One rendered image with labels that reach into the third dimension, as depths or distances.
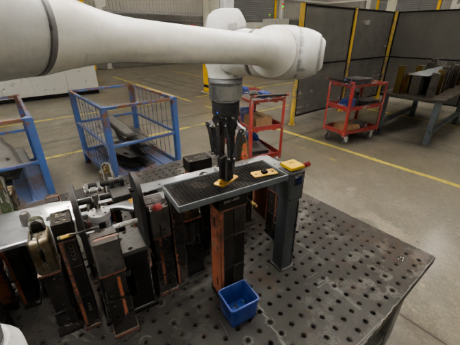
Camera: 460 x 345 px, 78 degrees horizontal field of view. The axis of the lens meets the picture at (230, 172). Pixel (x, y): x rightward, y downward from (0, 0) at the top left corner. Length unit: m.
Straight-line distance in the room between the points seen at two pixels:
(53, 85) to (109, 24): 8.58
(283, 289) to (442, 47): 7.17
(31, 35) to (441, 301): 2.42
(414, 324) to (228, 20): 1.98
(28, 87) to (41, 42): 8.58
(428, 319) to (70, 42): 2.24
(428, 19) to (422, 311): 6.61
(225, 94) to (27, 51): 0.48
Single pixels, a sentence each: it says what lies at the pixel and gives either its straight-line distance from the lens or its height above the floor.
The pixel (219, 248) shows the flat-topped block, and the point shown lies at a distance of 0.95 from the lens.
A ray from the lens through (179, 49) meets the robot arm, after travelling 0.49.
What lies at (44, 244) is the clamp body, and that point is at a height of 1.06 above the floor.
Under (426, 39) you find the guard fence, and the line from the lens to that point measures 7.99.
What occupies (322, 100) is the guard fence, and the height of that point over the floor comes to 0.32.
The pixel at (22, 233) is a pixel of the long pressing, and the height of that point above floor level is 1.00.
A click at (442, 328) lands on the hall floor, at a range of 2.28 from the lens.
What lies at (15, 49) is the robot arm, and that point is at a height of 1.55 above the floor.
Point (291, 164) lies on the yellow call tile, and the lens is 1.00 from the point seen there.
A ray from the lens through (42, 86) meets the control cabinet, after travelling 8.97.
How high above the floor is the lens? 1.57
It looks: 26 degrees down
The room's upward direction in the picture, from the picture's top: straight up
